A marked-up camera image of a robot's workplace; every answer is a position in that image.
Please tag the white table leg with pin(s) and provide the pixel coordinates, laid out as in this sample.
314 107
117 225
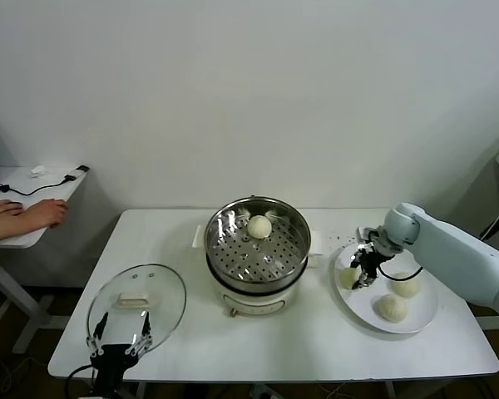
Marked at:
141 390
390 390

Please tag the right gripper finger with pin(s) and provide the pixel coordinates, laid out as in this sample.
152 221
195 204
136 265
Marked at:
364 282
357 254

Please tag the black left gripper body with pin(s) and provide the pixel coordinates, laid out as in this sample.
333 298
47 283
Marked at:
110 359

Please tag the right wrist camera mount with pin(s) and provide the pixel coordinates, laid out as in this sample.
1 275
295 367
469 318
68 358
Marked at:
363 233

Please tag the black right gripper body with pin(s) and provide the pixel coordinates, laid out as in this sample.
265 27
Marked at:
372 262

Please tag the white steamed baozi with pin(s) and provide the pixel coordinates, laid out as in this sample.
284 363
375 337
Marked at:
258 226
390 308
405 287
346 278

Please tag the person bare hand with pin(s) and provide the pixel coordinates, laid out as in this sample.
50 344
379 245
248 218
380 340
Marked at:
2 210
45 213

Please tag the white electric cooking pot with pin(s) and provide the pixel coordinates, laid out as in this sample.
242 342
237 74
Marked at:
253 301

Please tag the white round plate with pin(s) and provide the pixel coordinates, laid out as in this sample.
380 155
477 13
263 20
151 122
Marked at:
357 307

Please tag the perforated steel steamer basket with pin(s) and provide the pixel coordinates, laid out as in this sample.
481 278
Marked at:
233 257

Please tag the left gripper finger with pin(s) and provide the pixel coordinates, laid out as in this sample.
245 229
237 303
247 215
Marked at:
143 341
95 341

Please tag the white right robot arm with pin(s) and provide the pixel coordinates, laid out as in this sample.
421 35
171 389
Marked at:
449 249

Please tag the crumpled white tissue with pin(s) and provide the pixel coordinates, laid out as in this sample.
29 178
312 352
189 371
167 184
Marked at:
37 170

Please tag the white side desk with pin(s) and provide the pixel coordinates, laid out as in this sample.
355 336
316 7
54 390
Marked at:
21 178

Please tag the person bare forearm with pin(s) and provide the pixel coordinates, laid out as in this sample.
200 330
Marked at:
4 232

